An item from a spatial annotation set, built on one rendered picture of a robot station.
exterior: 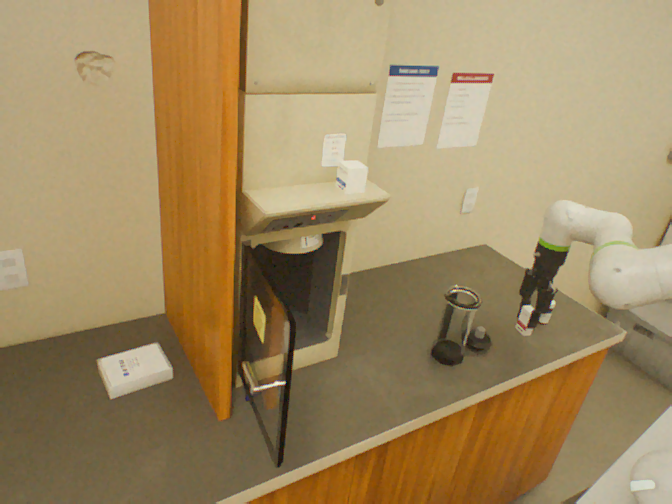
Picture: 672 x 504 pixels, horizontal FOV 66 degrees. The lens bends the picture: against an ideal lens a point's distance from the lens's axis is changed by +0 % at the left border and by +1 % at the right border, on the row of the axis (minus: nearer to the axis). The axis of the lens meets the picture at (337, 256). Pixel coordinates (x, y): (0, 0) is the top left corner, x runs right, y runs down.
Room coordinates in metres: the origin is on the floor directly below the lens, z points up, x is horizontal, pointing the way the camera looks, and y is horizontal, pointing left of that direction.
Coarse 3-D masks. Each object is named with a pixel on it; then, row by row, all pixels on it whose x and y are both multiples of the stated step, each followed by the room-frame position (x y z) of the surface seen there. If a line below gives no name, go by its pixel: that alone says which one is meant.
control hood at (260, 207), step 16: (256, 192) 1.02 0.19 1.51; (272, 192) 1.03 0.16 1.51; (288, 192) 1.04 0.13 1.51; (304, 192) 1.05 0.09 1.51; (320, 192) 1.07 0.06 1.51; (336, 192) 1.08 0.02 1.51; (368, 192) 1.11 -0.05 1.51; (384, 192) 1.12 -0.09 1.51; (256, 208) 0.96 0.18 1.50; (272, 208) 0.95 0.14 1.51; (288, 208) 0.96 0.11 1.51; (304, 208) 0.98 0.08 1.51; (320, 208) 1.00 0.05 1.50; (336, 208) 1.03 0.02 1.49; (352, 208) 1.07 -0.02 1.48; (368, 208) 1.11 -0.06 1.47; (256, 224) 0.96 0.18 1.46
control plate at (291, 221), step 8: (296, 216) 0.99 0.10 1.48; (304, 216) 1.01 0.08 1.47; (312, 216) 1.02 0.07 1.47; (320, 216) 1.04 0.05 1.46; (328, 216) 1.07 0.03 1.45; (336, 216) 1.08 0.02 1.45; (272, 224) 0.98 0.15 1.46; (280, 224) 1.00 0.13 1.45; (288, 224) 1.02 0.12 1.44; (304, 224) 1.06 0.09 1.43; (312, 224) 1.08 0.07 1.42; (264, 232) 1.01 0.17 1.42
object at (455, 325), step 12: (456, 288) 1.32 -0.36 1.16; (468, 288) 1.32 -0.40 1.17; (456, 300) 1.32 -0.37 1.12; (468, 300) 1.31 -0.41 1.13; (480, 300) 1.26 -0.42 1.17; (444, 312) 1.27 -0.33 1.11; (456, 312) 1.24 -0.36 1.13; (468, 312) 1.24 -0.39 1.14; (444, 324) 1.26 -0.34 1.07; (456, 324) 1.24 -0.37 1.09; (468, 324) 1.24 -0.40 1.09; (444, 336) 1.25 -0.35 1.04; (456, 336) 1.23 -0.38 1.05; (468, 336) 1.26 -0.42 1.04; (444, 348) 1.24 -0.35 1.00; (456, 348) 1.23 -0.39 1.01
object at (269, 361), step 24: (264, 288) 0.87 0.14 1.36; (264, 312) 0.87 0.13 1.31; (288, 312) 0.77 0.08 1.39; (264, 336) 0.86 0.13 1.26; (288, 336) 0.74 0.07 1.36; (264, 360) 0.85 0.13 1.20; (288, 360) 0.74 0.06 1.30; (264, 384) 0.84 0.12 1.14; (288, 384) 0.74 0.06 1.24; (264, 408) 0.83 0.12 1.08; (264, 432) 0.82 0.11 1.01
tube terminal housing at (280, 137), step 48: (240, 96) 1.04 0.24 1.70; (288, 96) 1.07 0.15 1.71; (336, 96) 1.14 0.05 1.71; (240, 144) 1.03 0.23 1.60; (288, 144) 1.08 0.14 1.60; (240, 192) 1.03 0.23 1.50; (240, 240) 1.02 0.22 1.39; (336, 288) 1.21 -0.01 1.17; (336, 336) 1.19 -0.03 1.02; (240, 384) 1.03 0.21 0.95
